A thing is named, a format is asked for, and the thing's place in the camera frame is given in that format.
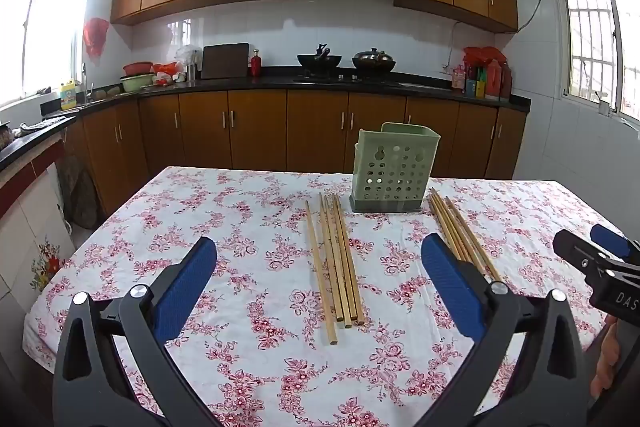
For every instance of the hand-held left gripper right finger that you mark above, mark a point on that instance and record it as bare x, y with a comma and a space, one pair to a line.
450, 277

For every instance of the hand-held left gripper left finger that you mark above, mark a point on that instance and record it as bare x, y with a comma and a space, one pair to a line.
187, 287

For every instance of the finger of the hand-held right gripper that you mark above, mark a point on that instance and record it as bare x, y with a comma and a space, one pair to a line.
575, 252
610, 239

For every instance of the green perforated chopstick holder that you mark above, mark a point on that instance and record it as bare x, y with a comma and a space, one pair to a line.
395, 167

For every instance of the person's right hand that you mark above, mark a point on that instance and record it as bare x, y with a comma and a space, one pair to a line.
605, 357

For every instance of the pink floral tablecloth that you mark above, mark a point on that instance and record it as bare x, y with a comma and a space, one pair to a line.
250, 232

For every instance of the white cup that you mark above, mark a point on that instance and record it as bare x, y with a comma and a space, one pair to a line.
603, 108

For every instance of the grey sack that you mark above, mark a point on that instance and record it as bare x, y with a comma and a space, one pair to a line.
80, 197

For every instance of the wooden base cabinets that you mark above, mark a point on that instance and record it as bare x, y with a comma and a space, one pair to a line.
260, 127

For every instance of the cluster of condiment bottles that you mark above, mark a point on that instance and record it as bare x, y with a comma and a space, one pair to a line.
482, 82

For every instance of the barred white framed window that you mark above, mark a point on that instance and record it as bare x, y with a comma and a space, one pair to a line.
595, 32

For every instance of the green basin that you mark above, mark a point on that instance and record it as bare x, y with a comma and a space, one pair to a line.
136, 83

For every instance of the metal cup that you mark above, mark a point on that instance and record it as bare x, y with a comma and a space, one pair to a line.
191, 72

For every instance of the red and white plastic bag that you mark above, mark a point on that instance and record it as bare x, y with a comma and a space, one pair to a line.
164, 73

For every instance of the grey rag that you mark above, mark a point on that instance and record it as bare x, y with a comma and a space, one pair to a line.
42, 125

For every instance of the black kitchen countertop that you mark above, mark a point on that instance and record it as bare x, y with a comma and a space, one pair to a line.
280, 83

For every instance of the red basin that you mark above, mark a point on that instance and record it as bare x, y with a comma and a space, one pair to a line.
137, 68

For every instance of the yellow detergent bottle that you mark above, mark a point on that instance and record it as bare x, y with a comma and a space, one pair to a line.
68, 97

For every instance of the black gas stove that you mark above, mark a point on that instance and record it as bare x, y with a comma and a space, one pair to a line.
345, 78

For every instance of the wok with glass lid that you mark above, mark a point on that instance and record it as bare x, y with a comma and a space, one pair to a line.
374, 61

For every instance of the dark cutting board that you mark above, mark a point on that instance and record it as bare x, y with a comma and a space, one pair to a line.
225, 61

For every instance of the steel faucet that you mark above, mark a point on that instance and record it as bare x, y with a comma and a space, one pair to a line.
85, 79

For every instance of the clear plastic bag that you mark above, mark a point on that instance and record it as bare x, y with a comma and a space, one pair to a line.
189, 54

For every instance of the red bottle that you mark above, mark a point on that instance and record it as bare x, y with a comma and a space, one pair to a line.
255, 64

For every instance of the black wok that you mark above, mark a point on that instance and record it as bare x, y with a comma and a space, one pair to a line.
319, 59

